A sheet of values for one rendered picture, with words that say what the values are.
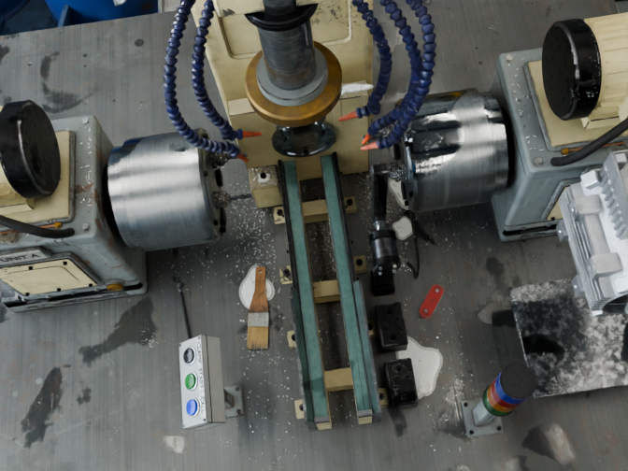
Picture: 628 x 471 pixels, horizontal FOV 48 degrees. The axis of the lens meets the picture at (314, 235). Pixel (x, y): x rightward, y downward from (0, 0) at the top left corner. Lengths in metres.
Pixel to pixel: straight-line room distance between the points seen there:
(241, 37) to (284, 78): 0.30
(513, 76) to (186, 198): 0.72
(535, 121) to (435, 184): 0.23
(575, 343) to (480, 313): 0.23
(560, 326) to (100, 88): 1.35
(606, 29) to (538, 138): 0.24
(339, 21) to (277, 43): 0.37
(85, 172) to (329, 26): 0.59
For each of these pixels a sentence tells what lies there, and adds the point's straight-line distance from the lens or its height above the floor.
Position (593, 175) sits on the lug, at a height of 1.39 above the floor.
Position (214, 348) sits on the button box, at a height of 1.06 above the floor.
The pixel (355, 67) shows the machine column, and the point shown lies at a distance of 1.64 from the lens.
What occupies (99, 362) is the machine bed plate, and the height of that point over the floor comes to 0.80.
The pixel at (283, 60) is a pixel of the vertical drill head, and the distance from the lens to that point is 1.21.
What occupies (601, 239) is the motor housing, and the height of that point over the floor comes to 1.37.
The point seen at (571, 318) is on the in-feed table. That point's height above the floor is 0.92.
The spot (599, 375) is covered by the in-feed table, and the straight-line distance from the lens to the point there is 1.60.
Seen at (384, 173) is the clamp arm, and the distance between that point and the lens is 1.32.
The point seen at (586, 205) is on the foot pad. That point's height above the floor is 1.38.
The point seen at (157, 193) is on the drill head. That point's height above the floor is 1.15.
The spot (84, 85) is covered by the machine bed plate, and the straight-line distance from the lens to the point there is 2.12.
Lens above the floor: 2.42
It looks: 67 degrees down
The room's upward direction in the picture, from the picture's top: 11 degrees counter-clockwise
